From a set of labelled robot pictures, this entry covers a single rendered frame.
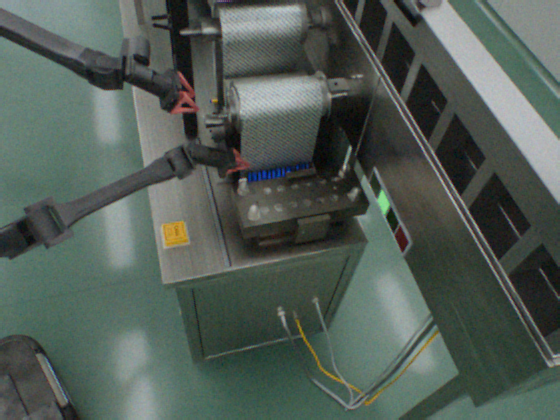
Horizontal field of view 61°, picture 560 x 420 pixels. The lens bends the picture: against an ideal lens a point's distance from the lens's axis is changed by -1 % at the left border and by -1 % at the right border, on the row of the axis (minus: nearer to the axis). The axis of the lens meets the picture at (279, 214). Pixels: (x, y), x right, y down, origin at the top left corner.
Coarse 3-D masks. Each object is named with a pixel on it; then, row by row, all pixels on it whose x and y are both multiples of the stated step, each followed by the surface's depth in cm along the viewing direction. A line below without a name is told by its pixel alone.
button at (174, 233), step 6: (180, 222) 150; (162, 228) 149; (168, 228) 148; (174, 228) 149; (180, 228) 149; (168, 234) 147; (174, 234) 147; (180, 234) 148; (168, 240) 146; (174, 240) 146; (180, 240) 147; (186, 240) 148
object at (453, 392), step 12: (360, 168) 189; (360, 180) 196; (444, 384) 148; (456, 384) 141; (432, 396) 157; (444, 396) 149; (456, 396) 142; (468, 396) 143; (420, 408) 168; (432, 408) 159; (444, 408) 153
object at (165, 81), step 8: (152, 72) 118; (168, 72) 123; (152, 80) 116; (160, 80) 118; (168, 80) 120; (152, 88) 118; (160, 88) 119; (168, 88) 120; (176, 88) 120; (160, 96) 121; (168, 96) 120; (176, 96) 119; (160, 104) 122; (168, 104) 120
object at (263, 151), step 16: (304, 128) 140; (240, 144) 139; (256, 144) 140; (272, 144) 142; (288, 144) 144; (304, 144) 146; (256, 160) 146; (272, 160) 148; (288, 160) 150; (304, 160) 153; (240, 176) 151
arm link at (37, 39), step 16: (0, 16) 112; (16, 16) 113; (0, 32) 113; (16, 32) 111; (32, 32) 112; (48, 32) 113; (32, 48) 113; (48, 48) 111; (64, 48) 112; (80, 48) 112; (64, 64) 114; (80, 64) 111; (96, 64) 111; (96, 80) 114; (112, 80) 114
